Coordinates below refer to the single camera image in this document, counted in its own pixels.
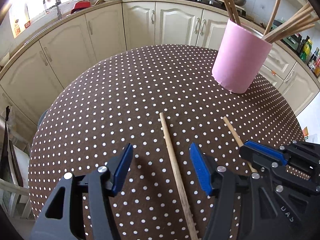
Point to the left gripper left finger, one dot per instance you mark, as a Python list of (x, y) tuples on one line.
[(62, 215)]

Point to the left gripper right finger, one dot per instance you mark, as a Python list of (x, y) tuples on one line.
[(219, 182)]

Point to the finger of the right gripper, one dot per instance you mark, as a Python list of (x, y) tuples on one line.
[(251, 149)]

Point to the wooden chopstick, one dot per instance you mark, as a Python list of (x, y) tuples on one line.
[(178, 180), (272, 17), (233, 14), (238, 140)]

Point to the pink cylindrical utensil cup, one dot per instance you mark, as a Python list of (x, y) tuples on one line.
[(239, 59)]

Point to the green oil bottle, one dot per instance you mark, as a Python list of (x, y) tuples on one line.
[(306, 50)]

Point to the green electric cooker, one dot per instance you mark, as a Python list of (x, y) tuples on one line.
[(292, 41)]

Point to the brown polka dot tablecloth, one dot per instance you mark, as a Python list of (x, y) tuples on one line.
[(119, 100)]

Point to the cream lower cabinets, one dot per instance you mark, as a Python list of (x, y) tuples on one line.
[(52, 59)]

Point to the orange bottle on windowsill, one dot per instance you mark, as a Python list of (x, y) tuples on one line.
[(17, 29)]

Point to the chrome sink faucet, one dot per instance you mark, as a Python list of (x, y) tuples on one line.
[(53, 5)]

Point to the red dish in sink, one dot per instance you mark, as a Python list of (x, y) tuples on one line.
[(80, 5)]

